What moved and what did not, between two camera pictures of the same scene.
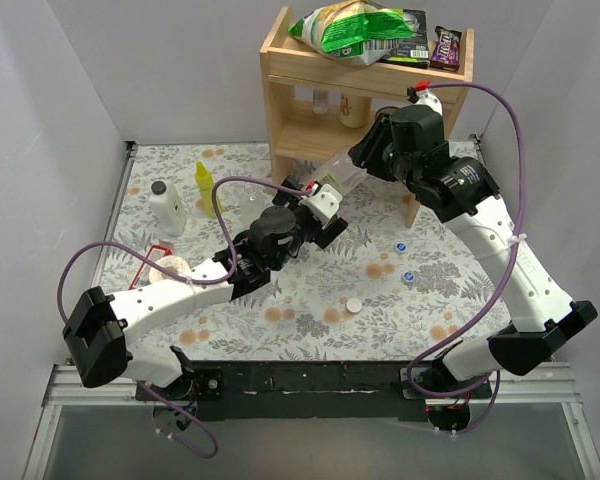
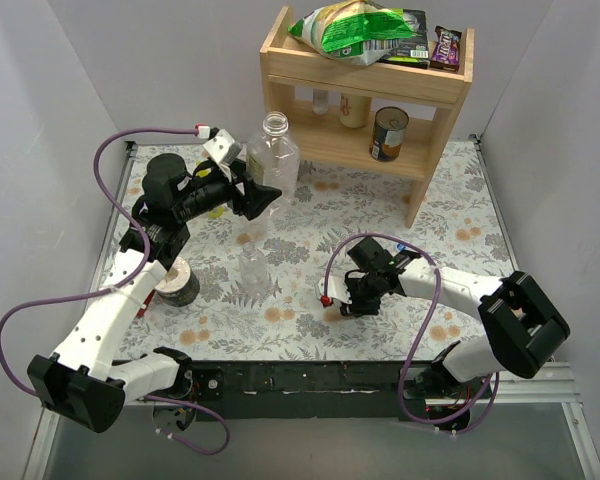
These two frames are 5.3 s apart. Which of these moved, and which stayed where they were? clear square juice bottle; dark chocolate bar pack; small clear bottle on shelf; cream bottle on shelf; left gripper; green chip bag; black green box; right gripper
Moved: left gripper; clear square juice bottle; right gripper
Stayed: black green box; cream bottle on shelf; green chip bag; small clear bottle on shelf; dark chocolate bar pack
